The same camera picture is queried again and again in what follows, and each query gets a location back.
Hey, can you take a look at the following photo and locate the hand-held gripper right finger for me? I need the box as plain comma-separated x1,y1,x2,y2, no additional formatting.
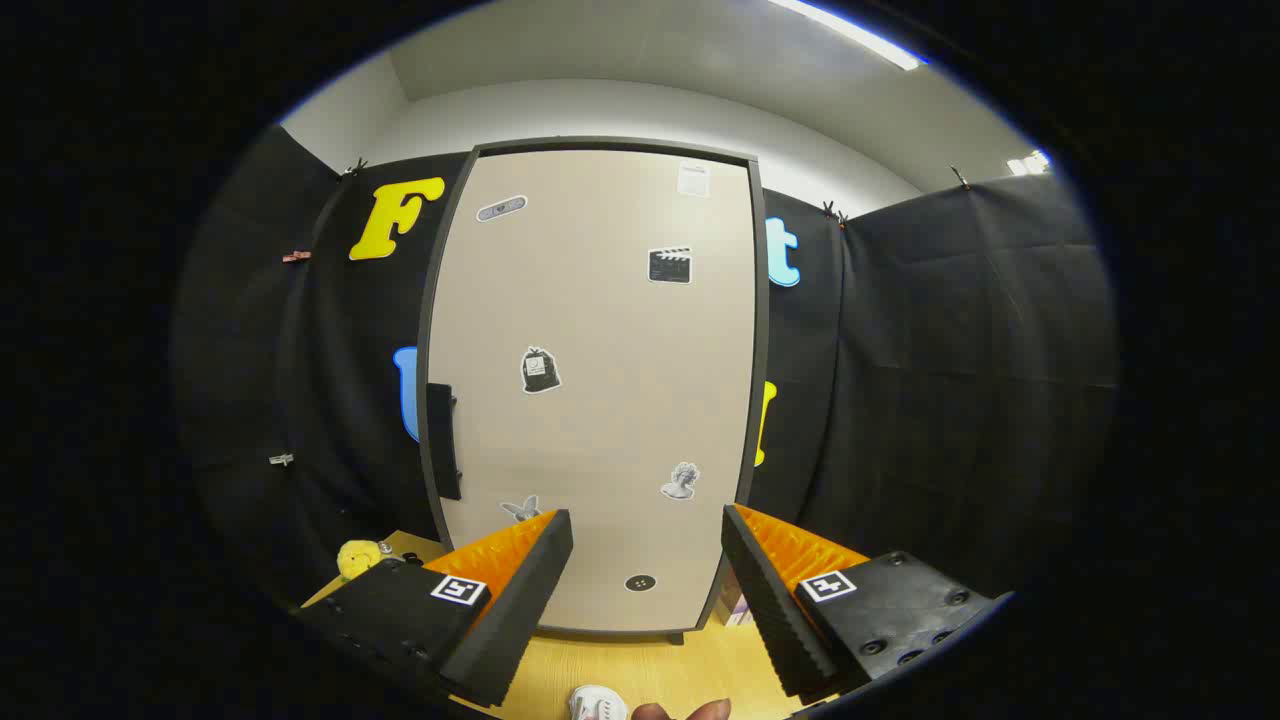
720,503,1013,703

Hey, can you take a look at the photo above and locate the black door handle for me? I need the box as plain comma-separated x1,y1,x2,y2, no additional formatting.
427,383,463,501

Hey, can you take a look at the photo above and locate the yellow plush toy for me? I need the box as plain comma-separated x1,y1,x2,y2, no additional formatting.
337,540,386,583

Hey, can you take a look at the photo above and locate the white shoe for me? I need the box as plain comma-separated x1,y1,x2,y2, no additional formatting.
568,685,629,720

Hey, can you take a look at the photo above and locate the dark grey shoe cabinet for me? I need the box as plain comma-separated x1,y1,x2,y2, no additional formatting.
415,136,771,646

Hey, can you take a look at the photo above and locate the long ceiling light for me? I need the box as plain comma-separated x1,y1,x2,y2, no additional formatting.
768,0,926,71

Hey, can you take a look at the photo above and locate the black backdrop cloth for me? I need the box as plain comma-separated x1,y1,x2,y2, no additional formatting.
170,125,1119,611

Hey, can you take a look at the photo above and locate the beige shoe cabinet door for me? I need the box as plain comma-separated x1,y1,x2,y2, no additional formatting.
428,150,758,633

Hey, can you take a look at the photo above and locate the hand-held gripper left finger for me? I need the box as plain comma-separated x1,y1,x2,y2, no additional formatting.
296,508,575,709

